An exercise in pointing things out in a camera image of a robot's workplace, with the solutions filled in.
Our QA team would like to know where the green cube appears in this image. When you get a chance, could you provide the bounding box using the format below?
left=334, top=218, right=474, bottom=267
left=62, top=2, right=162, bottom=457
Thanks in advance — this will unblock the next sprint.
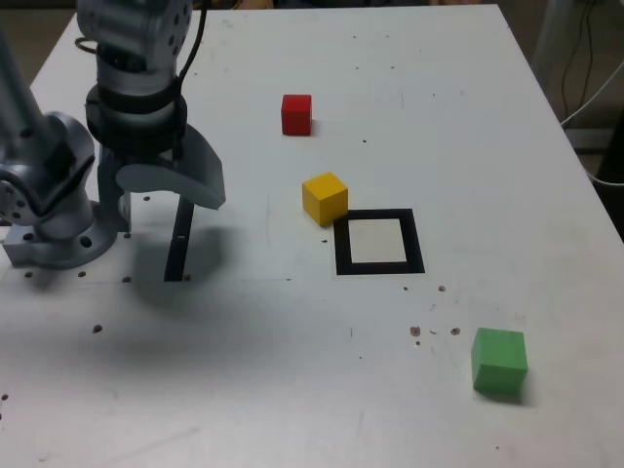
left=470, top=327, right=529, bottom=395

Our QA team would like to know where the black tape strip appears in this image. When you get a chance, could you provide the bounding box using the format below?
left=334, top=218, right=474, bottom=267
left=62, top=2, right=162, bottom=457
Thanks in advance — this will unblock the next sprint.
left=163, top=193, right=197, bottom=283

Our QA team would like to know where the black tape square outline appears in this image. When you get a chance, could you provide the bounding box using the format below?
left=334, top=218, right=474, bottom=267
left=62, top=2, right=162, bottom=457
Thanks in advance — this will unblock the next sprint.
left=332, top=208, right=426, bottom=277

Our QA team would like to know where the white background cable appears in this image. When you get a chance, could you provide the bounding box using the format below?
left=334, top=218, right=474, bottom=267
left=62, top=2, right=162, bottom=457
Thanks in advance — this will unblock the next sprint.
left=584, top=168, right=624, bottom=187
left=559, top=62, right=624, bottom=127

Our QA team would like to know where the red cube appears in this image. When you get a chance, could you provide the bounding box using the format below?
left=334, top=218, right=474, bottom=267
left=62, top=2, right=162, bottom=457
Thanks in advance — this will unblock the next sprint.
left=281, top=94, right=314, bottom=137

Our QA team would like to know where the black background cable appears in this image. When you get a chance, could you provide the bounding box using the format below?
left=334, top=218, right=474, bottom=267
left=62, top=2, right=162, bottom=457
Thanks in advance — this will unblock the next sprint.
left=560, top=0, right=596, bottom=118

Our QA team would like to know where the yellow cube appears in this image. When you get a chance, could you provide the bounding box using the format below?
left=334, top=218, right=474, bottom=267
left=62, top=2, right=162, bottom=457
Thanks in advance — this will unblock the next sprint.
left=301, top=171, right=350, bottom=228

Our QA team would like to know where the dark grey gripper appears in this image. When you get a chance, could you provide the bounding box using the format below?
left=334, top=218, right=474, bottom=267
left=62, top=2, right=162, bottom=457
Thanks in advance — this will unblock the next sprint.
left=96, top=122, right=227, bottom=233

